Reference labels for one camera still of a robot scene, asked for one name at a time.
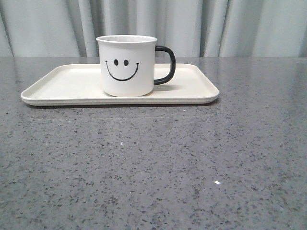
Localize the white smiley mug black handle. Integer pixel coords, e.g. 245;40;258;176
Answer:
96;35;176;97

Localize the cream rectangular plastic tray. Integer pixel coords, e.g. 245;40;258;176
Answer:
21;63;220;106

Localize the pale grey curtain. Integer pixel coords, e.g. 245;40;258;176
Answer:
0;0;307;57

